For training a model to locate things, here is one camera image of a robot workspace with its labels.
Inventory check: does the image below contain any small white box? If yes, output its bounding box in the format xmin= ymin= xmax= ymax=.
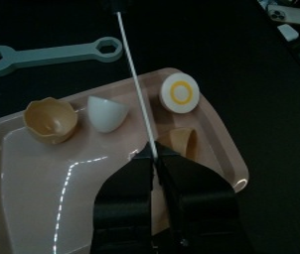
xmin=276 ymin=23 xmax=300 ymax=43

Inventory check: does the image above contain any grey-blue toy wrench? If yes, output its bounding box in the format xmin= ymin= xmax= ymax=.
xmin=0 ymin=36 xmax=124 ymax=78

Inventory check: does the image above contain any thin white rod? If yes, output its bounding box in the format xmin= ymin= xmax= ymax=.
xmin=104 ymin=0 xmax=161 ymax=163

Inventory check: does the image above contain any beige cracked toy eggshell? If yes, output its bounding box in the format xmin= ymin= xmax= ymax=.
xmin=23 ymin=96 xmax=79 ymax=146

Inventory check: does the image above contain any white smartphone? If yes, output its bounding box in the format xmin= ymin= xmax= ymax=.
xmin=266 ymin=4 xmax=300 ymax=28

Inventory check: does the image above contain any white egg slice yellow ring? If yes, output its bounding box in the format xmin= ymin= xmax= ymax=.
xmin=159 ymin=72 xmax=202 ymax=114

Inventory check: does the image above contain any white toy egg half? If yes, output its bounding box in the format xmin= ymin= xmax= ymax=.
xmin=86 ymin=95 xmax=130 ymax=134

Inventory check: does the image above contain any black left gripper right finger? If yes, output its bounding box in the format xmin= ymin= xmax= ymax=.
xmin=155 ymin=141 xmax=256 ymax=254

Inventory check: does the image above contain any pink plastic tray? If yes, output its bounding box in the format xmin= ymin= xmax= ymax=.
xmin=0 ymin=66 xmax=250 ymax=254

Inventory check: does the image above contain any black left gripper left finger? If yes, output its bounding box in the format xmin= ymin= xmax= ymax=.
xmin=92 ymin=146 xmax=155 ymax=254

